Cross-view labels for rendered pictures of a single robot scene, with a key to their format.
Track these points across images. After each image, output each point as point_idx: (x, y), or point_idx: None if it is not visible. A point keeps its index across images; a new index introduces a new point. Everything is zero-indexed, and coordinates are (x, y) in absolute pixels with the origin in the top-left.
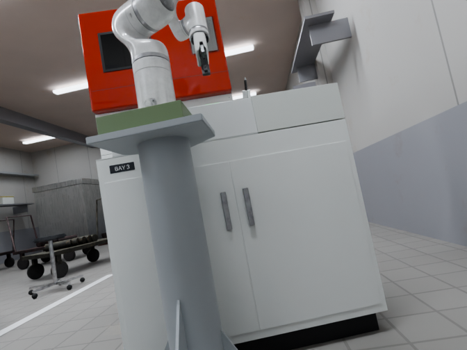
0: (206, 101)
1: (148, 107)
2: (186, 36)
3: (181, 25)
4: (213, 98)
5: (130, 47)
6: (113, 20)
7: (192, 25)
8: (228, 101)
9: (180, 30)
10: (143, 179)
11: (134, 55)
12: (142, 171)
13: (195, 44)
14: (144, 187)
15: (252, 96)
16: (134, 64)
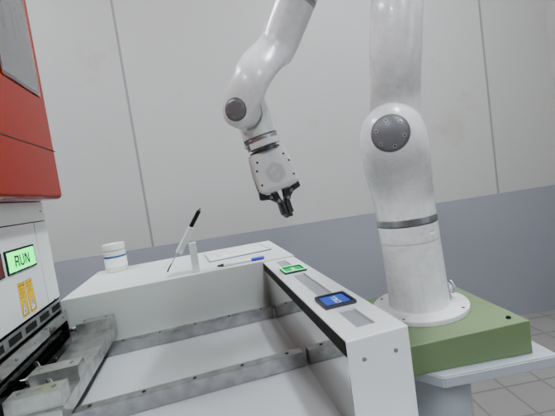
0: (10, 216)
1: (471, 294)
2: (248, 128)
3: (260, 110)
4: (20, 208)
5: (433, 195)
6: (426, 130)
7: (274, 127)
8: (40, 219)
9: (258, 117)
10: (469, 402)
11: (436, 210)
12: (467, 390)
13: (294, 167)
14: (468, 414)
15: (292, 254)
16: (438, 224)
